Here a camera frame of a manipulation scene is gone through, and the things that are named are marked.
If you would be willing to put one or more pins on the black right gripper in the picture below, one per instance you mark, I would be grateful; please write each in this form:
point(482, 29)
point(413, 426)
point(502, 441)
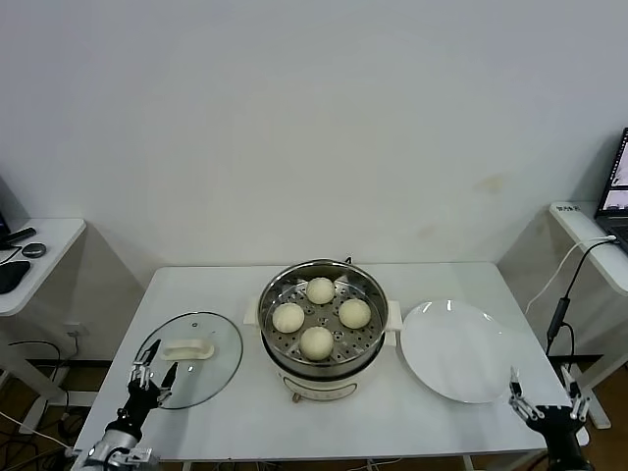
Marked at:
point(559, 424)

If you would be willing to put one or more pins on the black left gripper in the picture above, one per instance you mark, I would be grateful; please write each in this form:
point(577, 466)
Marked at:
point(142, 400)

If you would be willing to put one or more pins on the white steamed baozi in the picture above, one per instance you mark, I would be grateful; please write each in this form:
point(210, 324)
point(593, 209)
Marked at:
point(320, 289)
point(288, 316)
point(354, 314)
point(316, 343)

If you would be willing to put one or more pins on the stainless steel steamer basket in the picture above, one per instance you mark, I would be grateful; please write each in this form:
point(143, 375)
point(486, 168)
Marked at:
point(269, 297)

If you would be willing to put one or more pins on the white round plate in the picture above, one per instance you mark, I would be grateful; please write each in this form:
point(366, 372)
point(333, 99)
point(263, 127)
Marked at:
point(456, 348)

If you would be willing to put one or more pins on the white electric cooker base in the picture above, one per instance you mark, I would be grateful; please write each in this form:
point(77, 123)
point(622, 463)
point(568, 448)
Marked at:
point(319, 387)

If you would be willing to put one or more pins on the white side desk with mouse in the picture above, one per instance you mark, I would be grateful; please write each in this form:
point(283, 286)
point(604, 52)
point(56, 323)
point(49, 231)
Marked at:
point(54, 245)

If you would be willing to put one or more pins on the white side desk with laptop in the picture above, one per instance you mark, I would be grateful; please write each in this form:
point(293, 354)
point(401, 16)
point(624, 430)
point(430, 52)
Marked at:
point(579, 225)

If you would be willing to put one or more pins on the black bar-shaped device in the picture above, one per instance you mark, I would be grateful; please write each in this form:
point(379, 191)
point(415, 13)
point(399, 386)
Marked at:
point(22, 234)

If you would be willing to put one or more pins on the open black laptop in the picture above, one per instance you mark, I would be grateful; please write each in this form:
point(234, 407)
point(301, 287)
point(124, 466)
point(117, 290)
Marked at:
point(613, 216)

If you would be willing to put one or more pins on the dark monitor screen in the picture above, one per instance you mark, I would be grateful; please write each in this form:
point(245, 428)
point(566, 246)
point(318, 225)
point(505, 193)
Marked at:
point(7, 201)

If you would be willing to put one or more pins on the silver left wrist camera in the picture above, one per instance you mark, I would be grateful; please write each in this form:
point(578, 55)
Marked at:
point(135, 455)

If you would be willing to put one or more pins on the white wall outlet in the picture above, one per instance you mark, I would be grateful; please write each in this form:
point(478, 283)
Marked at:
point(76, 329)

